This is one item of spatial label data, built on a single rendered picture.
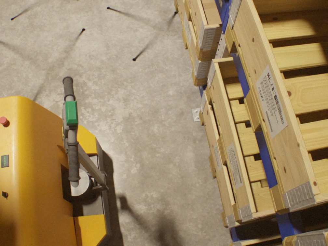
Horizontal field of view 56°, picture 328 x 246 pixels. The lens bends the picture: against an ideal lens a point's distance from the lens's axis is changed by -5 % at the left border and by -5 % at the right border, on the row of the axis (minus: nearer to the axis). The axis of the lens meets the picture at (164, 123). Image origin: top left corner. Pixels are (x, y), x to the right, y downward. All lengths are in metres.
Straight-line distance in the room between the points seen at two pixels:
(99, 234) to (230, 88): 1.16
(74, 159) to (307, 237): 0.77
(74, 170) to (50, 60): 1.95
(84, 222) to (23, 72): 1.50
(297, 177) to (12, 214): 1.22
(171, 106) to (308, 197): 1.79
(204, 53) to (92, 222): 1.23
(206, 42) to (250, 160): 0.71
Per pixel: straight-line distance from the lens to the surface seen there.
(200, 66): 2.13
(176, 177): 2.42
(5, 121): 1.74
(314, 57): 1.40
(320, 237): 0.98
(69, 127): 1.09
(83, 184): 2.02
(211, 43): 1.93
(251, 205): 1.48
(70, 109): 1.07
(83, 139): 2.19
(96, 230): 2.07
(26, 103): 1.82
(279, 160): 1.12
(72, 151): 1.10
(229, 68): 1.79
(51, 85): 2.84
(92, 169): 1.69
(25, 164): 1.69
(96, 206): 2.13
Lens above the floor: 2.37
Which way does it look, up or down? 69 degrees down
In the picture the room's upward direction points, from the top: 2 degrees clockwise
